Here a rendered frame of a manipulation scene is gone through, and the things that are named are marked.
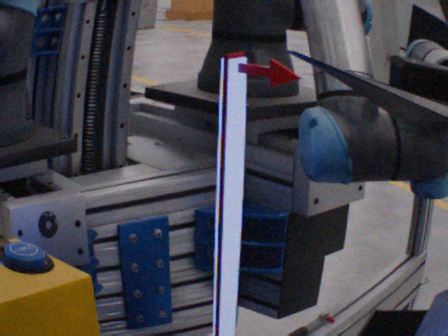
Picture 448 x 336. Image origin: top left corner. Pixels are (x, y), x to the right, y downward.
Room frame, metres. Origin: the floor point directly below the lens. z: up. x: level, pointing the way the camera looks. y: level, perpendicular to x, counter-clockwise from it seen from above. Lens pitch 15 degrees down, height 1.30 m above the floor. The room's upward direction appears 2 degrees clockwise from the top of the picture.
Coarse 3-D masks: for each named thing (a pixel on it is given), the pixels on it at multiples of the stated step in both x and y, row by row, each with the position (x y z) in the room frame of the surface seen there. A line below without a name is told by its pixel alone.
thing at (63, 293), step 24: (0, 264) 0.57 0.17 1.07; (48, 264) 0.58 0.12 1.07; (0, 288) 0.52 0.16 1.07; (24, 288) 0.53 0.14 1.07; (48, 288) 0.54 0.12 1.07; (72, 288) 0.56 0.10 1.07; (0, 312) 0.49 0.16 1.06; (24, 312) 0.51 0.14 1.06; (48, 312) 0.53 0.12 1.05; (72, 312) 0.56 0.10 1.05; (96, 312) 0.58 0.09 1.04
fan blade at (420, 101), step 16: (320, 64) 0.64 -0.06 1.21; (352, 80) 0.70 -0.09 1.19; (368, 80) 0.63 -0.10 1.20; (368, 96) 0.77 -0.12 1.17; (384, 96) 0.74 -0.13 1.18; (400, 96) 0.61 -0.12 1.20; (416, 96) 0.64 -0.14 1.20; (400, 112) 0.78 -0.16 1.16; (416, 112) 0.76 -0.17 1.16; (432, 112) 0.60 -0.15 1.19
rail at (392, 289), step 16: (416, 256) 1.21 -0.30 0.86; (384, 272) 1.15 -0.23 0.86; (400, 272) 1.14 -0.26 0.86; (416, 272) 1.20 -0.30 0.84; (368, 288) 1.09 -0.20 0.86; (384, 288) 1.08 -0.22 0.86; (400, 288) 1.14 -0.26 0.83; (416, 288) 1.22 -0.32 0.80; (352, 304) 1.06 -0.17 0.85; (368, 304) 1.04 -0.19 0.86; (384, 304) 1.09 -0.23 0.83; (400, 304) 1.16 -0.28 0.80; (320, 320) 0.99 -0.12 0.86; (336, 320) 0.98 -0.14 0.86; (352, 320) 1.00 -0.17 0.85
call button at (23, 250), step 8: (24, 240) 0.60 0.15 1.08; (8, 248) 0.58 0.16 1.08; (16, 248) 0.58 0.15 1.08; (24, 248) 0.59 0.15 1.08; (32, 248) 0.59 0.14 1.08; (40, 248) 0.59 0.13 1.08; (8, 256) 0.57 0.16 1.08; (16, 256) 0.57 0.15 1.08; (24, 256) 0.57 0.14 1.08; (32, 256) 0.57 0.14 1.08; (40, 256) 0.58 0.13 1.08; (16, 264) 0.57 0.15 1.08; (24, 264) 0.57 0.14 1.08; (32, 264) 0.57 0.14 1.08; (40, 264) 0.57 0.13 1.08
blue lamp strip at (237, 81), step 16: (240, 80) 0.78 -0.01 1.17; (240, 96) 0.78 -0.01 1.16; (240, 112) 0.78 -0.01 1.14; (240, 128) 0.78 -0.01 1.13; (240, 144) 0.78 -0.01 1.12; (240, 160) 0.79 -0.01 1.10; (240, 176) 0.79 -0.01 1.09; (240, 192) 0.79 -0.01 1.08; (224, 208) 0.77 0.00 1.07; (240, 208) 0.79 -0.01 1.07; (224, 224) 0.77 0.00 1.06; (240, 224) 0.79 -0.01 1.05; (224, 240) 0.77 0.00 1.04; (224, 256) 0.77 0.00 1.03; (224, 272) 0.77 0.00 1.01; (224, 288) 0.77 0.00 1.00; (224, 304) 0.77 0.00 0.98; (224, 320) 0.77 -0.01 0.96
